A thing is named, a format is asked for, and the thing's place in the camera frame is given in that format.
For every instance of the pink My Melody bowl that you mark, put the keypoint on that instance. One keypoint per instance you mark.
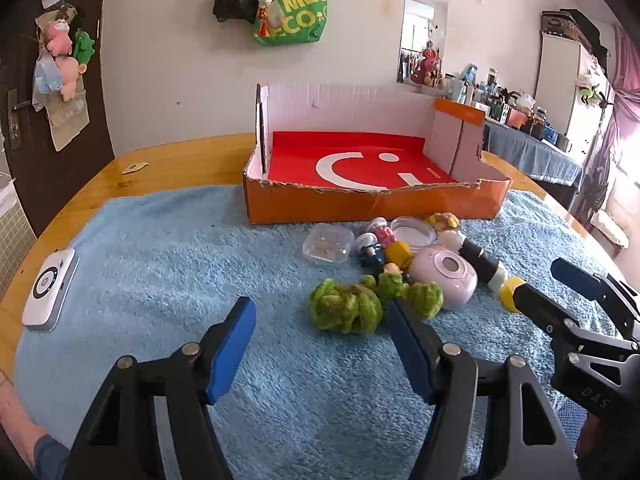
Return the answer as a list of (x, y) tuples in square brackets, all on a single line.
[(450, 272)]

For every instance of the pale pink plush toy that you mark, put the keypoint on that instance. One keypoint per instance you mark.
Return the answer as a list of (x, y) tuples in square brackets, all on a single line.
[(67, 77)]

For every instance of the wall mirror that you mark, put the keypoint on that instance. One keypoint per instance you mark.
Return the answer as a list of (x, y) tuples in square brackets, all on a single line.
[(425, 20)]

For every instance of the side table with blue cloth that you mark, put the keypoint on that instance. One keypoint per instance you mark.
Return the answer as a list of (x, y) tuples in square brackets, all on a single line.
[(535, 160)]

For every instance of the clear capsule lid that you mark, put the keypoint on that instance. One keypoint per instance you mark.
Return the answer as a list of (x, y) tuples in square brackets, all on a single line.
[(377, 221)]

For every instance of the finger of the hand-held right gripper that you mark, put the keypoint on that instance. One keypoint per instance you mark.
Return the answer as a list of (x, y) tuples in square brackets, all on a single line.
[(575, 277), (542, 306)]

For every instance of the white mini printer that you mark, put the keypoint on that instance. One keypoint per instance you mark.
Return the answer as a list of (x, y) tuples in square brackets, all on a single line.
[(50, 290)]

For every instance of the white refrigerator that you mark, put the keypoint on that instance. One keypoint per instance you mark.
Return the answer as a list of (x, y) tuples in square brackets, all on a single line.
[(560, 75)]

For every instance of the dark bags on refrigerator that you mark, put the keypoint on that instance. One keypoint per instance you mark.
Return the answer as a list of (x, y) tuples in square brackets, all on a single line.
[(575, 27)]

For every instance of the blue fluffy towel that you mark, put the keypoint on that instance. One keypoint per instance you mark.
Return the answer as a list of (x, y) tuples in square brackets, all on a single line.
[(150, 260)]

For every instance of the clear round plastic dish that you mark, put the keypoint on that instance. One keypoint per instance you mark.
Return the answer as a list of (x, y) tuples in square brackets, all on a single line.
[(412, 230)]

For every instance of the person's leg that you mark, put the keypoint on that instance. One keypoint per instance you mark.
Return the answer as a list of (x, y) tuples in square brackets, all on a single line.
[(20, 430)]

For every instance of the cushioned stool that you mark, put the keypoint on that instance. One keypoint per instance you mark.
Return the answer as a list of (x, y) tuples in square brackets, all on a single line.
[(610, 227)]

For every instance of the green tote bag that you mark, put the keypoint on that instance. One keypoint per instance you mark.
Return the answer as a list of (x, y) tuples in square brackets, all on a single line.
[(295, 15)]

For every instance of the clear plastic packet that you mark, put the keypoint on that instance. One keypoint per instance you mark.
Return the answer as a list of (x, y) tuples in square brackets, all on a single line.
[(70, 122)]

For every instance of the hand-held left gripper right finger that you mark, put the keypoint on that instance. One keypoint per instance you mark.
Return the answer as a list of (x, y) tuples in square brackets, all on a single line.
[(410, 355)]

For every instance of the small flat wooden tag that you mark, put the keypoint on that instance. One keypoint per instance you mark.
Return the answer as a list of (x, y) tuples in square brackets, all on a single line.
[(134, 167)]

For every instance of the clear plastic case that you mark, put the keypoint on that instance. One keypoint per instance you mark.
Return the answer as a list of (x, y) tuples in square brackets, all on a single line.
[(327, 244)]

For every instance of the black-eared mouse figure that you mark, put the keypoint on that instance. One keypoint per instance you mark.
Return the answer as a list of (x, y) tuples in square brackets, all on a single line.
[(371, 255)]

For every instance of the green plush toy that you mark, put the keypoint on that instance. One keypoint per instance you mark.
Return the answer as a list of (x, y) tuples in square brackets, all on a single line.
[(84, 47)]

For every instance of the black and white plush doll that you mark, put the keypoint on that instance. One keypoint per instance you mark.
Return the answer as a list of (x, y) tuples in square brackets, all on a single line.
[(480, 260)]

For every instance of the pink curtain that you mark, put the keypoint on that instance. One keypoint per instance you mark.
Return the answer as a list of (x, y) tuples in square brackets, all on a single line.
[(622, 110)]

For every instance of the blue face mask bundle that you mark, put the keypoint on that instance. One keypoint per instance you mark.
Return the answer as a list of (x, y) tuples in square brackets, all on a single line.
[(44, 80)]

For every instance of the pink small figure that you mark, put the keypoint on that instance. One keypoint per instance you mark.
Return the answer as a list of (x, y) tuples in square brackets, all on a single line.
[(384, 235)]

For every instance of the orange cardboard box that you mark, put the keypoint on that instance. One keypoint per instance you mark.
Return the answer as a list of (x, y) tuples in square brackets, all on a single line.
[(375, 207)]

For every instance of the green fuzzy scrunchie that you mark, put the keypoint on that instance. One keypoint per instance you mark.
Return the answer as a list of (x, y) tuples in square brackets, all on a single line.
[(422, 297), (345, 305)]

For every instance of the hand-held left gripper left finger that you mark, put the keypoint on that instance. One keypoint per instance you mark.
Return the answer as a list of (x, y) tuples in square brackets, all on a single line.
[(232, 350)]

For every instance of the cluster of bottles and jars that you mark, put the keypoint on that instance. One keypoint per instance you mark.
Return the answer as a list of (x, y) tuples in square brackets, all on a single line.
[(500, 97)]

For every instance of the yellow duck figure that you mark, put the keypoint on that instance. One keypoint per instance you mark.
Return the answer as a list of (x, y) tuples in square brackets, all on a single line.
[(397, 254)]

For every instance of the yellow fluffy doll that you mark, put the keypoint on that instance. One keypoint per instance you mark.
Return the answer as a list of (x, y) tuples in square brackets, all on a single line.
[(442, 221)]

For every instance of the dark brown door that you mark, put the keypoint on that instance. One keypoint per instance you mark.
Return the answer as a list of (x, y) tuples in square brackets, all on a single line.
[(100, 100)]

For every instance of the white capsule half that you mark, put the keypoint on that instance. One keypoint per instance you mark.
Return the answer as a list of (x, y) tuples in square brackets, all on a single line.
[(365, 241)]

